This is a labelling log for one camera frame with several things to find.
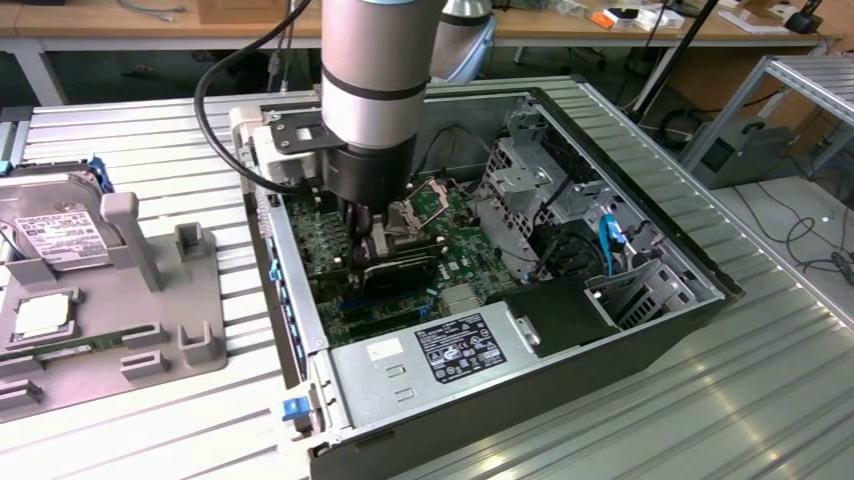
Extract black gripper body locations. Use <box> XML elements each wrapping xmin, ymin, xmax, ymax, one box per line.
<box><xmin>326</xmin><ymin>134</ymin><xmax>421</xmax><ymax>211</ymax></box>

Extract graphics card with metal bracket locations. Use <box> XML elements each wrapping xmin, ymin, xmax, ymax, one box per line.
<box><xmin>346</xmin><ymin>252</ymin><xmax>448</xmax><ymax>306</ymax></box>

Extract CPU socket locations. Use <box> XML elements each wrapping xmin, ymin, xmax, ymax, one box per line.
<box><xmin>386</xmin><ymin>199</ymin><xmax>430</xmax><ymax>244</ymax></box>

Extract blue expansion slot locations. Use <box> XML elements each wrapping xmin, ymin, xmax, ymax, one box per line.
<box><xmin>340</xmin><ymin>294</ymin><xmax>420</xmax><ymax>311</ymax></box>

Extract metal socket cover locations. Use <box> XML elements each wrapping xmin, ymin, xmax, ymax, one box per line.
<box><xmin>404</xmin><ymin>179</ymin><xmax>460</xmax><ymax>226</ymax></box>

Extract black expansion slot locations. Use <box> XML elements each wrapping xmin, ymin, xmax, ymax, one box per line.
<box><xmin>348</xmin><ymin>319</ymin><xmax>436</xmax><ymax>345</ymax></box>
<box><xmin>344</xmin><ymin>305</ymin><xmax>429</xmax><ymax>331</ymax></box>

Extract green motherboard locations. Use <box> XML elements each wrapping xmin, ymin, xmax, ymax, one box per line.
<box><xmin>286</xmin><ymin>174</ymin><xmax>536</xmax><ymax>346</ymax></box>

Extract silver chipset heatsink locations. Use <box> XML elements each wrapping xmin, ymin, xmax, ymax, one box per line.
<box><xmin>440</xmin><ymin>287</ymin><xmax>480</xmax><ymax>309</ymax></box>

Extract silver perforated drive cage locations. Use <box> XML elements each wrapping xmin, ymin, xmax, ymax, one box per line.
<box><xmin>477</xmin><ymin>135</ymin><xmax>602</xmax><ymax>264</ymax></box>

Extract grey case corner foot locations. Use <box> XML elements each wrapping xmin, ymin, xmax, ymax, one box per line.
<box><xmin>229</xmin><ymin>106</ymin><xmax>269</xmax><ymax>147</ymax></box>

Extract silver power supply unit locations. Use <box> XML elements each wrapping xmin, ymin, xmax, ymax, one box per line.
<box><xmin>329</xmin><ymin>301</ymin><xmax>542</xmax><ymax>431</ymax></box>

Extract grey parts rack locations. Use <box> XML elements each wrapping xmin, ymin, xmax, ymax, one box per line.
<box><xmin>0</xmin><ymin>191</ymin><xmax>233</xmax><ymax>426</ymax></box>

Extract wooden desk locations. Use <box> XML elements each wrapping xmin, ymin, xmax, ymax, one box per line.
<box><xmin>0</xmin><ymin>0</ymin><xmax>847</xmax><ymax>106</ymax></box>

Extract black open PC case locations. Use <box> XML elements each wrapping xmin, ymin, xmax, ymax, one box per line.
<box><xmin>229</xmin><ymin>87</ymin><xmax>747</xmax><ymax>480</ymax></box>

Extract silver disk bay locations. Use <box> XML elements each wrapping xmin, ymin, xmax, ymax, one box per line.
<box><xmin>584</xmin><ymin>257</ymin><xmax>702</xmax><ymax>334</ymax></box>

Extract hard disk with blue carrier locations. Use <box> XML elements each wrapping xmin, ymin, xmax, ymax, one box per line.
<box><xmin>0</xmin><ymin>155</ymin><xmax>115</xmax><ymax>274</ymax></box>

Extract green RAM stick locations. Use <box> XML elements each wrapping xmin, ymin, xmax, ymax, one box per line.
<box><xmin>0</xmin><ymin>332</ymin><xmax>129</xmax><ymax>364</ymax></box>

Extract black and white small box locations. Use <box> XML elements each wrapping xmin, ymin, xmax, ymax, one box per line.
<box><xmin>604</xmin><ymin>7</ymin><xmax>644</xmax><ymax>30</ymax></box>

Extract silver CPU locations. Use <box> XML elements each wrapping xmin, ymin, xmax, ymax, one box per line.
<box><xmin>13</xmin><ymin>297</ymin><xmax>73</xmax><ymax>346</ymax></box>

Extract black tripod pole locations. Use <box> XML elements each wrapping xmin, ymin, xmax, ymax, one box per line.
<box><xmin>630</xmin><ymin>0</ymin><xmax>722</xmax><ymax>116</ymax></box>

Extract large brown cardboard panel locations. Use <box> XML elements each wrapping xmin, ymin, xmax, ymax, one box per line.
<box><xmin>666</xmin><ymin>47</ymin><xmax>847</xmax><ymax>156</ymax></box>

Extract dark grey machine box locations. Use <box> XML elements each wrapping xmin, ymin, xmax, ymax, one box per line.
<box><xmin>693</xmin><ymin>121</ymin><xmax>807</xmax><ymax>190</ymax></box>

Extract flat white carton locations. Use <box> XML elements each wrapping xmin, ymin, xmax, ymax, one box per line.
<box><xmin>717</xmin><ymin>4</ymin><xmax>793</xmax><ymax>36</ymax></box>

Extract black desk device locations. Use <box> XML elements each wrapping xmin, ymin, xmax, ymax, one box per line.
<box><xmin>781</xmin><ymin>0</ymin><xmax>827</xmax><ymax>35</ymax></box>

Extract black wire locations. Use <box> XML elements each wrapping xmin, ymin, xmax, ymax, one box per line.
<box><xmin>417</xmin><ymin>124</ymin><xmax>489</xmax><ymax>179</ymax></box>

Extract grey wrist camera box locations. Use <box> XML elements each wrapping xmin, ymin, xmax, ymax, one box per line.
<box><xmin>255</xmin><ymin>148</ymin><xmax>324</xmax><ymax>187</ymax></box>

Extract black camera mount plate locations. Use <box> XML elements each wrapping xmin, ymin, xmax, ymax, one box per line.
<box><xmin>257</xmin><ymin>122</ymin><xmax>349</xmax><ymax>157</ymax></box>

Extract thin hanging cable with plug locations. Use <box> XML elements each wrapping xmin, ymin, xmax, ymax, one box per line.
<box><xmin>270</xmin><ymin>29</ymin><xmax>299</xmax><ymax>94</ymax></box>

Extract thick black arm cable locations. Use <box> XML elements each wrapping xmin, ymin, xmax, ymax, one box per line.
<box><xmin>191</xmin><ymin>0</ymin><xmax>324</xmax><ymax>197</ymax></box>

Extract black cable bundle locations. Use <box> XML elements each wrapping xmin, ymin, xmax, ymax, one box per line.
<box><xmin>533</xmin><ymin>224</ymin><xmax>602</xmax><ymax>281</ymax></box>

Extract blue wire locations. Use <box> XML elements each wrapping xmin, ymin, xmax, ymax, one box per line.
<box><xmin>598</xmin><ymin>213</ymin><xmax>628</xmax><ymax>279</ymax></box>

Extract aluminium frame table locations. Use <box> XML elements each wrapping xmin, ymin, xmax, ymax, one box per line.
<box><xmin>680</xmin><ymin>53</ymin><xmax>854</xmax><ymax>189</ymax></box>

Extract black tangled cable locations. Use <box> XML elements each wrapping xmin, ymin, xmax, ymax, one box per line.
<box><xmin>751</xmin><ymin>182</ymin><xmax>854</xmax><ymax>286</ymax></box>

